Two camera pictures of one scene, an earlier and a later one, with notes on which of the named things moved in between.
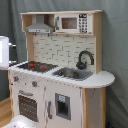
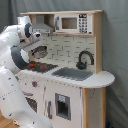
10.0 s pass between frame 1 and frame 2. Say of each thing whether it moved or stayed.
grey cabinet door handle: stayed
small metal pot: moved
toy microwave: stayed
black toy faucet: stayed
